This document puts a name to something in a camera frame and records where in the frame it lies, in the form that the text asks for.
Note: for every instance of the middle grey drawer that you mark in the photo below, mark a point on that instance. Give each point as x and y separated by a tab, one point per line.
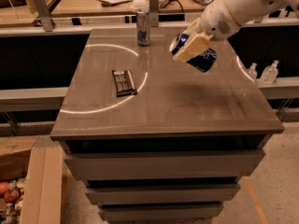
163	194

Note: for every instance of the clear bottle left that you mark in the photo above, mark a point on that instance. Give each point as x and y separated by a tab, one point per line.
252	71

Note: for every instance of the cardboard box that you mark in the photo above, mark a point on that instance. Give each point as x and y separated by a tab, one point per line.
40	161

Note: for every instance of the grey drawer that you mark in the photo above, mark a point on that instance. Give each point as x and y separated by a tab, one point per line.
160	212
163	165
163	194

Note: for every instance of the middle metal bracket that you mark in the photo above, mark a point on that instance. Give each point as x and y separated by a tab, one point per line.
153	13

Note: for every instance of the blue pepsi can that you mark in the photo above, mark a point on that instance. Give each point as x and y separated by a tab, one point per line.
202	62

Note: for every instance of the grey drawer cabinet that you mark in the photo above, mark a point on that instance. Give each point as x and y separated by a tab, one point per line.
177	108

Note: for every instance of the metal bracket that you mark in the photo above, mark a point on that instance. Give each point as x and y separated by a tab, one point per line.
153	13
44	15

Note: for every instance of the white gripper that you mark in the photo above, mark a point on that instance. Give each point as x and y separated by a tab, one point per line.
217	22

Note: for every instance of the silver red bull can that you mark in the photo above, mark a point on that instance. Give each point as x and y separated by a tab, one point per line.
143	27

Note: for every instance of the bottom grey drawer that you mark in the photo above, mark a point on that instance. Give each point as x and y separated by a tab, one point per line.
160	212

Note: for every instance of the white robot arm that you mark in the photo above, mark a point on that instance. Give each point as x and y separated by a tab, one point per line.
247	10

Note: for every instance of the left metal bracket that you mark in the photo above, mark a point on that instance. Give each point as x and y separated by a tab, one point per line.
44	15

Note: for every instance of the clear bottle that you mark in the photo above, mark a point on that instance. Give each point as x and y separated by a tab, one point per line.
270	73
252	71

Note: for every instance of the top grey drawer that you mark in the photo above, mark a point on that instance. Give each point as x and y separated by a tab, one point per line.
163	165

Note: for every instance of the clear bottle right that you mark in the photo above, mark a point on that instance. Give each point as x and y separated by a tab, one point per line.
270	73

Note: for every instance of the wooden desk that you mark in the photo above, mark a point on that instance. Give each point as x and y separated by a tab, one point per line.
20	15

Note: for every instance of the black snack bar wrapper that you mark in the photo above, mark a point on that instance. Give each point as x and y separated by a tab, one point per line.
124	83

